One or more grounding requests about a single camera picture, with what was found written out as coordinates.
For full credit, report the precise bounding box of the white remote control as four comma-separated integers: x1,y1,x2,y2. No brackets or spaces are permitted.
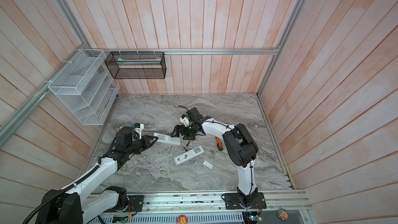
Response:
153,132,180,146
174,145,205,166

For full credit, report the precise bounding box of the white wire mesh shelf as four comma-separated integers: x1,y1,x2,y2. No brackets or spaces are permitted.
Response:
49,49,120,125

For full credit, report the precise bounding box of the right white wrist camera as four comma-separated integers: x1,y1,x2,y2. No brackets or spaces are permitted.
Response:
179,114,191,127

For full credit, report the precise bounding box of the white battery cover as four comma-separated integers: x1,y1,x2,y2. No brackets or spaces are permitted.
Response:
203,161,214,169

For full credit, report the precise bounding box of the black corrugated cable conduit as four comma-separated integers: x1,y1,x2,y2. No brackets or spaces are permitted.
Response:
21,163,100,224

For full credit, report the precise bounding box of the black wire mesh basket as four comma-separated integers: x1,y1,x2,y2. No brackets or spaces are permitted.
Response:
105,51,167,79

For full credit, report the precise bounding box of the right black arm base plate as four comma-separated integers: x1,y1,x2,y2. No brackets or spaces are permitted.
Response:
221,191,267,210

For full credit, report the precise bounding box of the orange handled screwdriver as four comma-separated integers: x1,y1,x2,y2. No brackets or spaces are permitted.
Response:
216,137,223,151

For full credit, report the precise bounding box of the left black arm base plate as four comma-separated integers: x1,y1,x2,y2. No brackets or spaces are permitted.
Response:
112,195,145,213

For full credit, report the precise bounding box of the red round sticker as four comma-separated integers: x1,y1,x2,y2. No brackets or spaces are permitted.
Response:
176,215,188,224

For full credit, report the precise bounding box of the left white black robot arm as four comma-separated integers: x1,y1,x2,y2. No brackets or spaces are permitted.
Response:
23,126,158,224

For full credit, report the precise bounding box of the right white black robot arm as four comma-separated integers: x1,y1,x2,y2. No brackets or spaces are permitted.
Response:
171,107,259,207

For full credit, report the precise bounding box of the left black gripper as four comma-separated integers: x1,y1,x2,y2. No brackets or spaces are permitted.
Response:
126,134,159,155

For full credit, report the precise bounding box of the round badge sticker on right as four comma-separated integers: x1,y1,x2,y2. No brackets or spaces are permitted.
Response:
277,208,289,221

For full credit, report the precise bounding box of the horizontal aluminium wall rail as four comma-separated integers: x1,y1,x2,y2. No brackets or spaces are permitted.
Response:
102,48,279,56

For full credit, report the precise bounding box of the aluminium front rail frame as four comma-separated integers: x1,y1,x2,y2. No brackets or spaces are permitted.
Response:
52,189,313,224

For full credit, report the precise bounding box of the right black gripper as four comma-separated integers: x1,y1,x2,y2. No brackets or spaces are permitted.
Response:
171,123,198,140

